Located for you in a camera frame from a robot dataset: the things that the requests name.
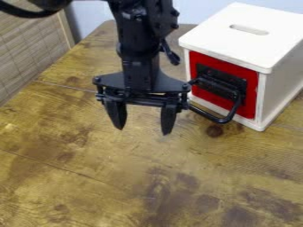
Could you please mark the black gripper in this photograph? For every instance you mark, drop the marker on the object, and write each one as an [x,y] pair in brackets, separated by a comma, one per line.
[167,94]

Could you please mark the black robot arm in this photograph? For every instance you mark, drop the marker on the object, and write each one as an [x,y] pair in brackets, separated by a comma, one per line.
[144,22]

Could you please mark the white wooden drawer box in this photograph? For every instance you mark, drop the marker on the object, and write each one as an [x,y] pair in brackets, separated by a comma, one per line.
[256,38]

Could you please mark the woven bamboo blind panel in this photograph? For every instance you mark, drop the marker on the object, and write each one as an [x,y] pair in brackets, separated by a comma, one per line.
[32,44]

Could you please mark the red drawer front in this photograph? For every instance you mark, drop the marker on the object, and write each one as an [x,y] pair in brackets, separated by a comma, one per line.
[220,79]

